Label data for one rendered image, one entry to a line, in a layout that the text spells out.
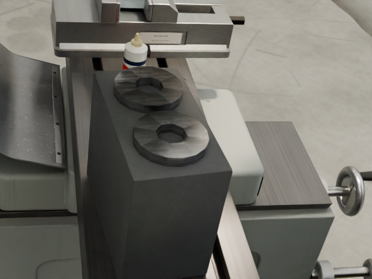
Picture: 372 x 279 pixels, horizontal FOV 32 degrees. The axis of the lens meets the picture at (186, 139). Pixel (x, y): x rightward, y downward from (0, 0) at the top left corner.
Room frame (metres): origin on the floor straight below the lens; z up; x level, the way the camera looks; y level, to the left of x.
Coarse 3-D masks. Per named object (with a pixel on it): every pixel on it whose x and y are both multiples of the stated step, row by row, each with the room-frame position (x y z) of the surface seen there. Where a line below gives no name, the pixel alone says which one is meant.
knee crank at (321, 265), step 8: (320, 264) 0.99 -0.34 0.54; (328, 264) 1.00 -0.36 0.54; (368, 264) 1.03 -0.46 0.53; (312, 272) 0.98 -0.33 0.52; (320, 272) 0.98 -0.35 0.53; (328, 272) 0.98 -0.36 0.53; (336, 272) 1.00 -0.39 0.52; (344, 272) 1.00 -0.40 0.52; (352, 272) 1.01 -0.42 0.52; (360, 272) 1.01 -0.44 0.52; (368, 272) 1.02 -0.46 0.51
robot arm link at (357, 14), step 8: (344, 0) 0.95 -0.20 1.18; (352, 0) 0.95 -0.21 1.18; (360, 0) 0.95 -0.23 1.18; (368, 0) 0.95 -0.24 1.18; (344, 8) 0.96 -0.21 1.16; (352, 8) 0.95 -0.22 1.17; (360, 8) 0.95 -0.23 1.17; (368, 8) 0.95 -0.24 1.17; (352, 16) 0.96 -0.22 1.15; (360, 16) 0.95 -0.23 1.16; (368, 16) 0.94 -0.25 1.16; (360, 24) 0.96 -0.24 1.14; (368, 24) 0.95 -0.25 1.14; (368, 32) 0.96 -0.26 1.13
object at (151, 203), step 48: (96, 96) 0.69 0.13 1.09; (144, 96) 0.66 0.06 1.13; (192, 96) 0.70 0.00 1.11; (96, 144) 0.68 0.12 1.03; (144, 144) 0.57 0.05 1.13; (192, 144) 0.59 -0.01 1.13; (96, 192) 0.66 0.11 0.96; (144, 192) 0.53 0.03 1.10; (192, 192) 0.55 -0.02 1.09; (144, 240) 0.53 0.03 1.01; (192, 240) 0.56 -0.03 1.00
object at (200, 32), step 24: (72, 0) 1.13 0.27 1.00; (96, 0) 1.13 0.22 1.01; (192, 0) 1.22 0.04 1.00; (216, 0) 1.24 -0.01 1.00; (72, 24) 1.05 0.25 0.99; (96, 24) 1.06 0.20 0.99; (120, 24) 1.08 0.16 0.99; (144, 24) 1.09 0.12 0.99; (168, 24) 1.11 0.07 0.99; (192, 24) 1.12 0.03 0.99; (216, 24) 1.14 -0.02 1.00; (72, 48) 1.04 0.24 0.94; (96, 48) 1.05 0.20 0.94; (120, 48) 1.07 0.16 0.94; (168, 48) 1.10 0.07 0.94; (192, 48) 1.12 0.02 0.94; (216, 48) 1.14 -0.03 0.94
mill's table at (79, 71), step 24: (72, 72) 0.98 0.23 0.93; (72, 96) 0.92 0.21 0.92; (72, 120) 0.90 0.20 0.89; (72, 144) 0.87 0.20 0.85; (96, 216) 0.64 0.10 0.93; (96, 240) 0.59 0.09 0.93; (216, 240) 0.64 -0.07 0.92; (240, 240) 0.64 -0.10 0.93; (96, 264) 0.55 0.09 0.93; (216, 264) 0.61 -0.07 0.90; (240, 264) 0.60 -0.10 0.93
